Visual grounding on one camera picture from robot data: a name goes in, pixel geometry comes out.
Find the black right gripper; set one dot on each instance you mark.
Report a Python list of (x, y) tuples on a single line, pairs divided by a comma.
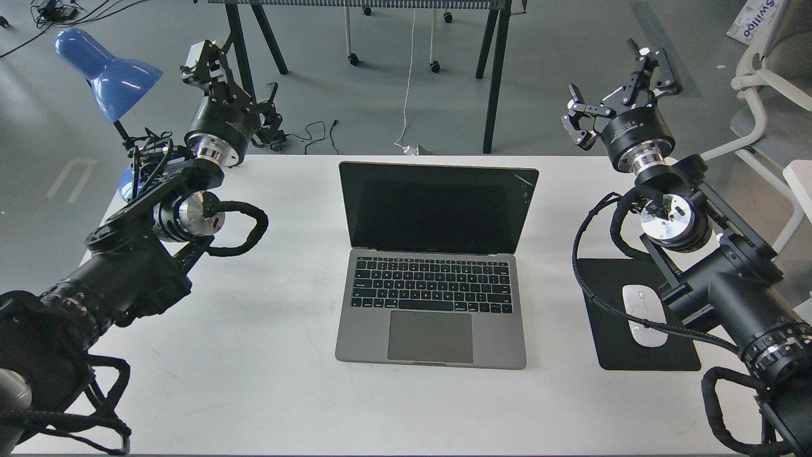
[(651, 79)]

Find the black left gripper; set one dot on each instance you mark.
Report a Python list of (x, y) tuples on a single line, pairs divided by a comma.
[(224, 125)]

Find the grey laptop computer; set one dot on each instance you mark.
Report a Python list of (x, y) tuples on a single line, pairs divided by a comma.
[(432, 276)]

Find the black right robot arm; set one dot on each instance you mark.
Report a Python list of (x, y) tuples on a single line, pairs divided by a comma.
[(719, 272)]

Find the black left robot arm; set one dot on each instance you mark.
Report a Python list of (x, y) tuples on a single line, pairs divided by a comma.
[(140, 256)]

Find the blue desk lamp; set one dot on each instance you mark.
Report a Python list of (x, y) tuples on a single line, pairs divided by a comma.
[(117, 84)]

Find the white cardboard box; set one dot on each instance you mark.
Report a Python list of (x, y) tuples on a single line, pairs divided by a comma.
[(753, 19)]

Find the white office chair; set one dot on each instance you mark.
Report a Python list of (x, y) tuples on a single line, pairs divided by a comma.
[(773, 77)]

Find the white computer mouse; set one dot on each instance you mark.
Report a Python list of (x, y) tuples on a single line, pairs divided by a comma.
[(642, 302)]

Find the black mouse pad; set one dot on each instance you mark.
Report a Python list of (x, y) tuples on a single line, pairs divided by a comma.
[(615, 346)]

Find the black cable bundle floor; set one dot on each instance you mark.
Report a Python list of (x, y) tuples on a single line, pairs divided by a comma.
[(48, 15)]

